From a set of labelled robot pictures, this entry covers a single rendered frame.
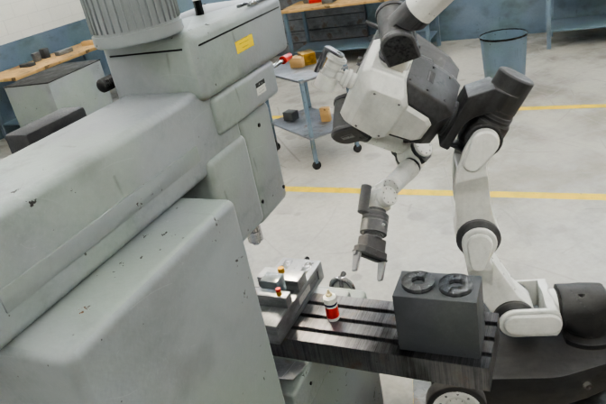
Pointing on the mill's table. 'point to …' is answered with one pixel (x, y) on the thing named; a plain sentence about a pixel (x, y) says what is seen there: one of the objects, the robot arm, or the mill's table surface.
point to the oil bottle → (331, 307)
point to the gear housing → (243, 96)
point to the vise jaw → (296, 279)
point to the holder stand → (440, 313)
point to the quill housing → (263, 158)
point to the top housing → (202, 50)
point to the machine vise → (271, 303)
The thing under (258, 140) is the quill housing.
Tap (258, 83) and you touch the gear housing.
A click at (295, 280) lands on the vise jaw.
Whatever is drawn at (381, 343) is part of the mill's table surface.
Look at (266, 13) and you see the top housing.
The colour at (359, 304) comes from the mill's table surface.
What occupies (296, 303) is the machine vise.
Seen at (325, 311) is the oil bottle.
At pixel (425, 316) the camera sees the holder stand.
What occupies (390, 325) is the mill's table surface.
